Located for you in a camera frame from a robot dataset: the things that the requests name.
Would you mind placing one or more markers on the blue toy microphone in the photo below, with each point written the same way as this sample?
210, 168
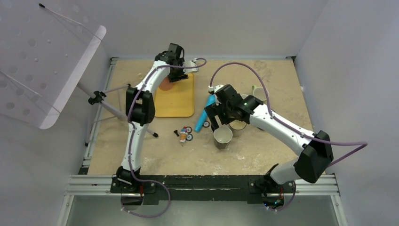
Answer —
203, 116

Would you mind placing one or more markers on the poker chip 50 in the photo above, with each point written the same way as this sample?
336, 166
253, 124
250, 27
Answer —
189, 137

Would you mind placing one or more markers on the light green mug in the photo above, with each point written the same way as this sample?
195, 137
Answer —
259, 93

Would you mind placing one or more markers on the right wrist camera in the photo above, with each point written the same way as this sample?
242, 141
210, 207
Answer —
213, 89

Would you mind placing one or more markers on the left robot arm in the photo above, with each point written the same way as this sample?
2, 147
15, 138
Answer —
140, 110

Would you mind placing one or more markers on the poker chip by microphone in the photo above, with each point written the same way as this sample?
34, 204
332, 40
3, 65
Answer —
206, 124

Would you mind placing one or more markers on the pink mug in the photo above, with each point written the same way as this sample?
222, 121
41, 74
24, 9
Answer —
166, 85

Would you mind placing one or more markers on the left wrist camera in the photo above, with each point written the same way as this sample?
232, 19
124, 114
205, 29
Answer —
190, 67

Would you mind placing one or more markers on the cream mug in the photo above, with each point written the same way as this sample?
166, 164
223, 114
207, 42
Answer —
237, 127

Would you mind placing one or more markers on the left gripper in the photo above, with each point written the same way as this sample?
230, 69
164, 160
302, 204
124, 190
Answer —
181, 76

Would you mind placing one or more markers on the white perforated panel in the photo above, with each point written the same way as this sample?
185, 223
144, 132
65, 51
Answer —
45, 47

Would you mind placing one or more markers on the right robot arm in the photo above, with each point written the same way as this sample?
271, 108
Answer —
313, 150

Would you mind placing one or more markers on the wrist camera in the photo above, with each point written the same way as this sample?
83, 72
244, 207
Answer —
213, 89
190, 67

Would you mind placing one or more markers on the black mug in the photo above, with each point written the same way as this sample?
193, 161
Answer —
222, 137

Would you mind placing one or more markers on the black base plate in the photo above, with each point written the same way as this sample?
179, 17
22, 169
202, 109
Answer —
251, 189

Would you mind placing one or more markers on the tripod stand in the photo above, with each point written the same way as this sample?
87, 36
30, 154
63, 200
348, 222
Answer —
97, 97

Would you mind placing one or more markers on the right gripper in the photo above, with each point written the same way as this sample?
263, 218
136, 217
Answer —
214, 109

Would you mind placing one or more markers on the ice cream cone toy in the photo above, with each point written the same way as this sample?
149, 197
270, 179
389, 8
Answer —
183, 135

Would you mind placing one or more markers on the yellow tray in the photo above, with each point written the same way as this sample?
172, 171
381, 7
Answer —
177, 102

